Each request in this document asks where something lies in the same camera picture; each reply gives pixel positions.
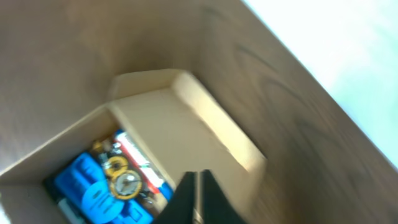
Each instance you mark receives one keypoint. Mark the blue plastic staple remover block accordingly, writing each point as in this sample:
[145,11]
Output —
[84,183]

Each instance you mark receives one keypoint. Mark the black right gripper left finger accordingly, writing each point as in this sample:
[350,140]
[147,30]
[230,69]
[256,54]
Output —
[179,209]

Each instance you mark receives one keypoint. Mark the black whiteboard marker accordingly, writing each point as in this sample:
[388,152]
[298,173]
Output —
[66,207]

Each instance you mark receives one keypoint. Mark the blue whiteboard marker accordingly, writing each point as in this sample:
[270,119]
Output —
[156,182]

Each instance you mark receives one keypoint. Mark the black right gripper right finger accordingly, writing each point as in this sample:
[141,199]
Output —
[215,207]

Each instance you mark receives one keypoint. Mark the brown cardboard box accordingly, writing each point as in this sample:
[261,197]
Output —
[171,117]

